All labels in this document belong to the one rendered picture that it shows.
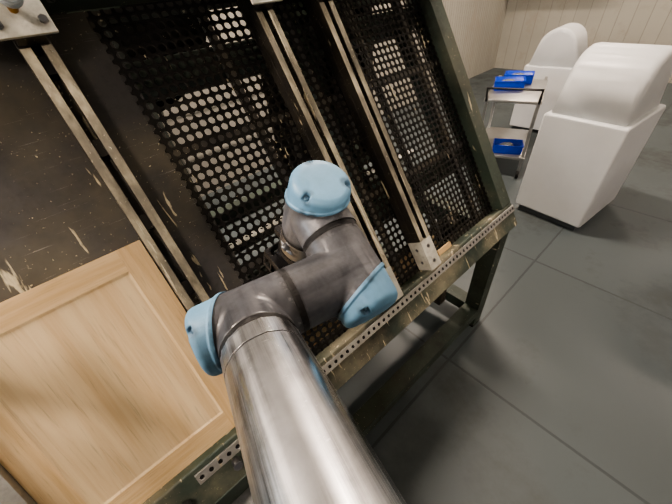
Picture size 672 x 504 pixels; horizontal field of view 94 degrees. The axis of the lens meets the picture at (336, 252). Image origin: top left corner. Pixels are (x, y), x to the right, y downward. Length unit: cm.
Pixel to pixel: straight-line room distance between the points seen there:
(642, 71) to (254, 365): 295
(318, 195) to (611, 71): 282
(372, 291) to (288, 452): 18
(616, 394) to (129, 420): 223
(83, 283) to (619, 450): 225
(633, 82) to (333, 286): 282
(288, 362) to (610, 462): 201
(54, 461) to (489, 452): 169
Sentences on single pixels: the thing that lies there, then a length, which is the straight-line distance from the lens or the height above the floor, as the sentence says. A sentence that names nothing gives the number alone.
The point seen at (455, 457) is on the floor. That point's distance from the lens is 192.
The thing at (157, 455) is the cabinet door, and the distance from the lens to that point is 104.
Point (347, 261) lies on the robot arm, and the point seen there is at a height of 158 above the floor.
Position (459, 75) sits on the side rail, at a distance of 167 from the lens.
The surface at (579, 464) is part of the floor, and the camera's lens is 211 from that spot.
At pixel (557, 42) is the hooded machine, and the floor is 104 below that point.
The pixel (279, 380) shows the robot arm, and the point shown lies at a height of 160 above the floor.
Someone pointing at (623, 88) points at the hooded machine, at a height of 110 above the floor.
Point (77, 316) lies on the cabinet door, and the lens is 94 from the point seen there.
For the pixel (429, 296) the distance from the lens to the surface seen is 131.
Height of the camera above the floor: 181
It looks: 41 degrees down
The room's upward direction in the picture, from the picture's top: 7 degrees counter-clockwise
